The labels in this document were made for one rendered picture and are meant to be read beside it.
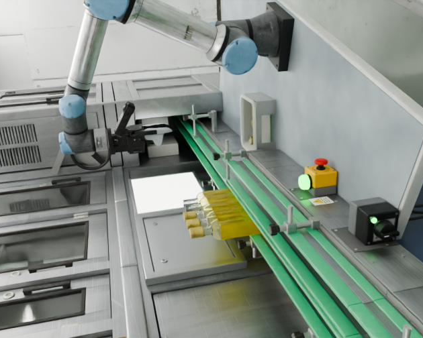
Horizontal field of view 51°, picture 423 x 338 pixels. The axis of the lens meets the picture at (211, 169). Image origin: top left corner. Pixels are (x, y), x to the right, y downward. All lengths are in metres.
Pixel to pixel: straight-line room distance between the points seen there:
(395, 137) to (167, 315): 0.80
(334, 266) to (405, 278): 0.15
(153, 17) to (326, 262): 0.81
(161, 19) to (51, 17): 3.86
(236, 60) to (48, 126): 1.35
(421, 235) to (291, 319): 0.43
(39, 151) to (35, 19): 2.81
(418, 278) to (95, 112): 1.86
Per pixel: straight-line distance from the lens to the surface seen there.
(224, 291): 1.46
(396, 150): 1.08
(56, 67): 5.19
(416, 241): 1.19
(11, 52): 5.70
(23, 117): 2.47
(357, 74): 1.20
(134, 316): 1.35
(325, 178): 1.31
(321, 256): 1.08
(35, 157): 2.54
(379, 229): 1.07
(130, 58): 5.17
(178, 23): 1.35
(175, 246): 1.64
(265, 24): 1.56
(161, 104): 2.45
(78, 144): 1.50
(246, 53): 1.40
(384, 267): 1.03
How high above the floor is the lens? 1.36
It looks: 12 degrees down
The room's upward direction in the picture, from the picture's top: 97 degrees counter-clockwise
